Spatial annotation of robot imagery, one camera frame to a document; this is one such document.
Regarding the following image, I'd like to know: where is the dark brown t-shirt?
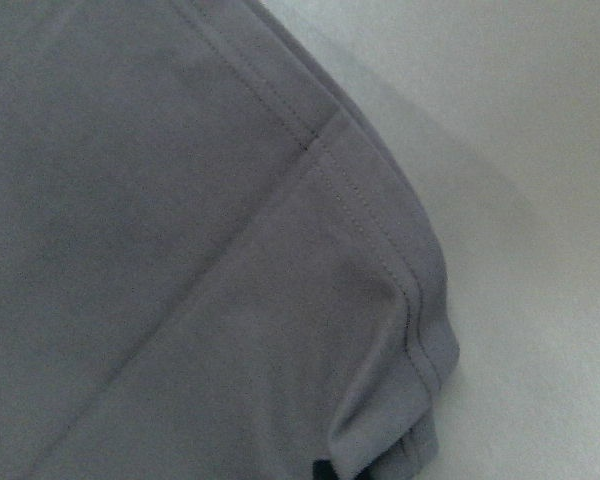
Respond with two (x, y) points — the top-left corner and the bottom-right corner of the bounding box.
(0, 1), (459, 479)

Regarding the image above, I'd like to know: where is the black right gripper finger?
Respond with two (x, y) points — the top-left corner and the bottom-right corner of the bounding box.
(312, 459), (338, 480)

